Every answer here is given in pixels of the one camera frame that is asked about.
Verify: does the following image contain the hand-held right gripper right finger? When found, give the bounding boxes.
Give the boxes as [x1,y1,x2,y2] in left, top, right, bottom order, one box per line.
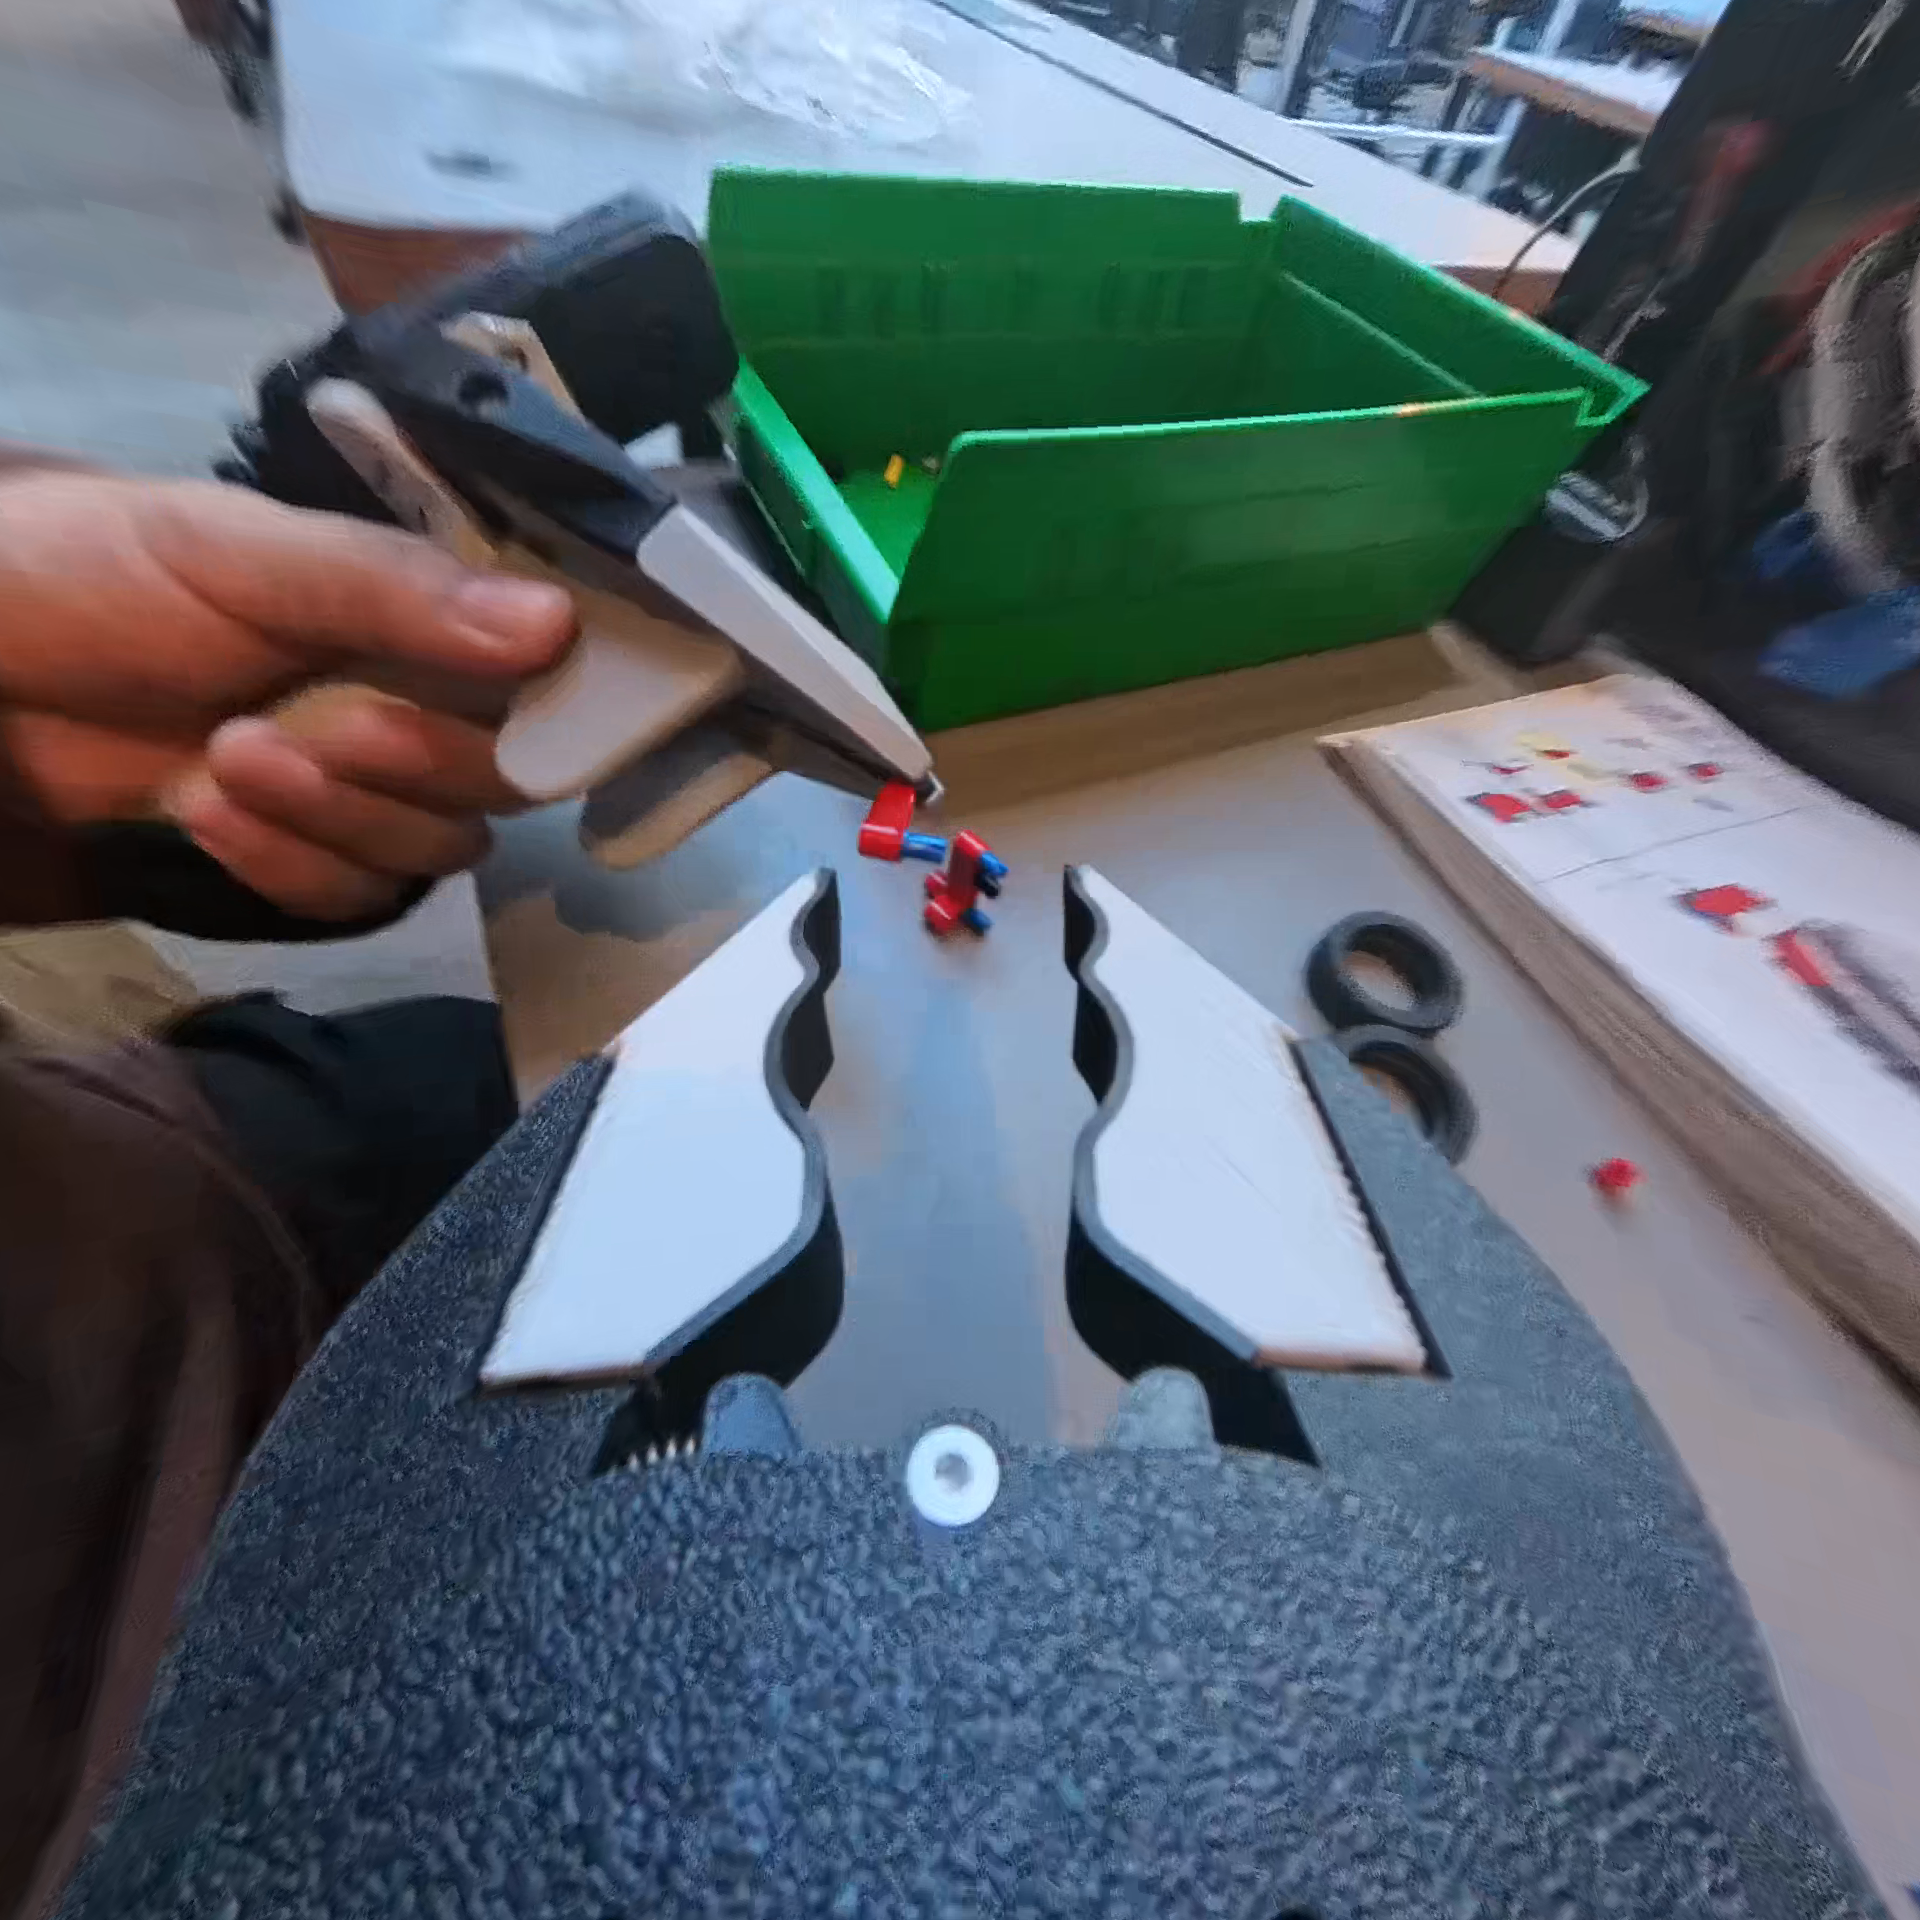
[1064,864,1431,1380]

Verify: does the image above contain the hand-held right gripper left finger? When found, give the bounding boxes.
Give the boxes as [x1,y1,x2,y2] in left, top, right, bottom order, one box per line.
[481,865,845,1390]

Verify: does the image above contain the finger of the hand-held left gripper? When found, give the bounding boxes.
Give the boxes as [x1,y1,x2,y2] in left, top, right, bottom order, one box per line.
[635,500,938,787]
[717,704,944,807]

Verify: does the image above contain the red beam assembly blue pins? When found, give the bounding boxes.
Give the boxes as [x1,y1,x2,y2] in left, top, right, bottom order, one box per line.
[924,828,1011,940]

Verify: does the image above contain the grey desk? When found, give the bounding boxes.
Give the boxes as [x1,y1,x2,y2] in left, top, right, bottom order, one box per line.
[481,622,1920,1862]

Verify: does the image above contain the person's left hand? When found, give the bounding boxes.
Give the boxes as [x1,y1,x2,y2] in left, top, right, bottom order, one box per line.
[0,448,582,922]

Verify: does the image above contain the black rubber tyre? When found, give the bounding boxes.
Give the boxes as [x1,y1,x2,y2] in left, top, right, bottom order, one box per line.
[1334,1022,1479,1164]
[1307,910,1462,1038]

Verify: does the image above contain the clear plastic bag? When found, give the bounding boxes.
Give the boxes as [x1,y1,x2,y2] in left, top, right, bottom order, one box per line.
[434,0,977,151]

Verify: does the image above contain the green plastic bin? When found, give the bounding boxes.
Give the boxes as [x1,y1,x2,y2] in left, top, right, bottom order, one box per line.
[707,167,1649,731]

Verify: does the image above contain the open instruction booklet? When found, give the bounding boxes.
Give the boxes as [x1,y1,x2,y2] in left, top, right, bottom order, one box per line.
[1321,675,1920,1384]

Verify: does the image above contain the black tumbler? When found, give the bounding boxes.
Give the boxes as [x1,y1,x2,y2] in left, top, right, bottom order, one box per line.
[1462,467,1651,662]

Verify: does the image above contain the toy car box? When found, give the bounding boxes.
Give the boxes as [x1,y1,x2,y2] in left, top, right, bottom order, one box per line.
[1545,0,1920,825]

